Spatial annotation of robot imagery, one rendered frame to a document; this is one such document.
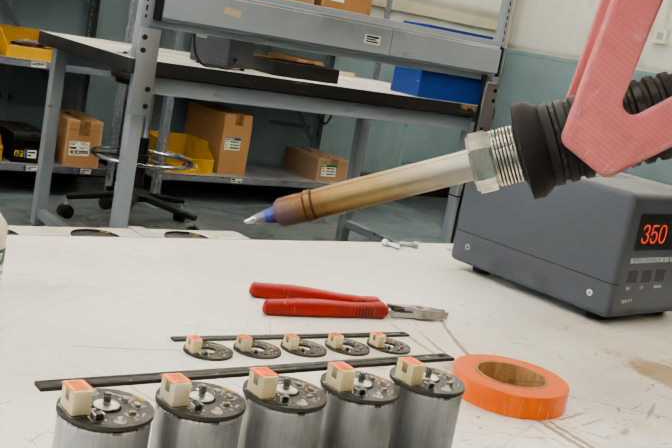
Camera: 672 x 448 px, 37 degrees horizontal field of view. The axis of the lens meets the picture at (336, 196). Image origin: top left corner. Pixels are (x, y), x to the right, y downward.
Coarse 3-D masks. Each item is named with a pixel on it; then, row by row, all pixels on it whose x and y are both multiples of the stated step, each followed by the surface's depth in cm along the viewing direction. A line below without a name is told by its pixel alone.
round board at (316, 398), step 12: (300, 384) 30; (312, 384) 30; (252, 396) 28; (276, 396) 28; (288, 396) 28; (300, 396) 29; (312, 396) 29; (324, 396) 29; (276, 408) 28; (288, 408) 28; (300, 408) 28; (312, 408) 28
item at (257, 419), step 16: (256, 416) 28; (272, 416) 28; (288, 416) 28; (304, 416) 28; (320, 416) 29; (240, 432) 29; (256, 432) 28; (272, 432) 28; (288, 432) 28; (304, 432) 28
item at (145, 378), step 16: (224, 368) 30; (240, 368) 30; (272, 368) 31; (288, 368) 31; (304, 368) 31; (320, 368) 32; (48, 384) 27; (96, 384) 27; (112, 384) 27; (128, 384) 28
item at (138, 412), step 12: (60, 396) 26; (96, 396) 26; (120, 396) 27; (132, 396) 27; (60, 408) 25; (120, 408) 26; (132, 408) 26; (144, 408) 26; (72, 420) 25; (84, 420) 25; (96, 420) 25; (108, 420) 25; (132, 420) 25; (144, 420) 25
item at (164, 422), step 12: (192, 396) 27; (156, 408) 27; (156, 420) 27; (168, 420) 26; (180, 420) 26; (192, 420) 26; (228, 420) 27; (240, 420) 27; (156, 432) 27; (168, 432) 27; (180, 432) 26; (192, 432) 26; (204, 432) 26; (216, 432) 26; (228, 432) 27; (156, 444) 27; (168, 444) 27; (180, 444) 26; (192, 444) 26; (204, 444) 26; (216, 444) 27; (228, 444) 27
